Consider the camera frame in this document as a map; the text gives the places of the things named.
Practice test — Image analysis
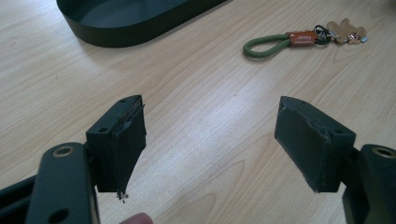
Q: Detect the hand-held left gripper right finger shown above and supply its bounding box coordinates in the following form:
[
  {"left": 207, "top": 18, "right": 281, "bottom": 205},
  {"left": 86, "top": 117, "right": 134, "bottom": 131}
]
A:
[{"left": 274, "top": 95, "right": 357, "bottom": 194}]

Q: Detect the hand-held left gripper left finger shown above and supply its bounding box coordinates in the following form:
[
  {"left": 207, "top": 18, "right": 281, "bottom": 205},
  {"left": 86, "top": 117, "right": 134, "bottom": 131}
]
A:
[{"left": 85, "top": 94, "right": 148, "bottom": 203}]

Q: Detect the green rope loop keychain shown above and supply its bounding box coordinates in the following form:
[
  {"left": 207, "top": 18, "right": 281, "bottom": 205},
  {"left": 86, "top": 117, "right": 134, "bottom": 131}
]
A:
[{"left": 242, "top": 18, "right": 370, "bottom": 60}]

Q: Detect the dark oval tray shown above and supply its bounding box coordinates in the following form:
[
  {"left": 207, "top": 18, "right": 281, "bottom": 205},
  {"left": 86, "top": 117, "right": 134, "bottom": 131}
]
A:
[{"left": 55, "top": 0, "right": 232, "bottom": 49}]

